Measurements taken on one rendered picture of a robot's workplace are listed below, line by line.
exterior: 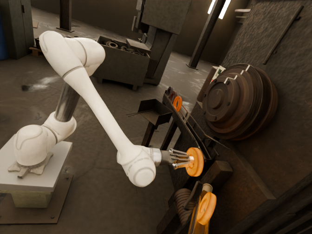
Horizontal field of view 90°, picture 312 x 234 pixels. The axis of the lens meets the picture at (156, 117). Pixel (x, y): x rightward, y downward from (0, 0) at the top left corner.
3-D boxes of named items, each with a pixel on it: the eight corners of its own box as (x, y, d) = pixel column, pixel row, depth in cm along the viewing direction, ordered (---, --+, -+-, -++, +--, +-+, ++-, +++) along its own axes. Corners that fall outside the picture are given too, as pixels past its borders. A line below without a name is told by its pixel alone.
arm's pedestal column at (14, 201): (-13, 225, 101) (-27, 199, 85) (22, 172, 133) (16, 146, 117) (56, 224, 112) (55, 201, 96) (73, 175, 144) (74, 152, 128)
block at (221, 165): (211, 183, 113) (229, 161, 100) (216, 193, 106) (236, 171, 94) (198, 182, 110) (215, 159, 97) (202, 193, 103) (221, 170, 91)
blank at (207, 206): (200, 216, 86) (194, 212, 86) (213, 191, 87) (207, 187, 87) (204, 232, 70) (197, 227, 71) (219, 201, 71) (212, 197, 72)
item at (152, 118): (139, 146, 201) (155, 98, 164) (152, 160, 188) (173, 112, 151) (126, 152, 187) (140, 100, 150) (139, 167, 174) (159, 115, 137)
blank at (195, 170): (195, 142, 90) (190, 141, 89) (207, 161, 77) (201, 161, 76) (187, 161, 97) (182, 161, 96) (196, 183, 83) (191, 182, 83)
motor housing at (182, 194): (168, 222, 135) (194, 187, 108) (174, 255, 118) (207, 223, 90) (154, 223, 132) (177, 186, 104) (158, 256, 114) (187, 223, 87)
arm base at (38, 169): (1, 177, 88) (-1, 171, 85) (24, 148, 106) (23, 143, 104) (38, 181, 93) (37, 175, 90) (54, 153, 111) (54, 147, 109)
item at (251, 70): (204, 113, 130) (235, 57, 106) (235, 157, 92) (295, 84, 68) (197, 112, 128) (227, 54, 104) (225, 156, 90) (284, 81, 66)
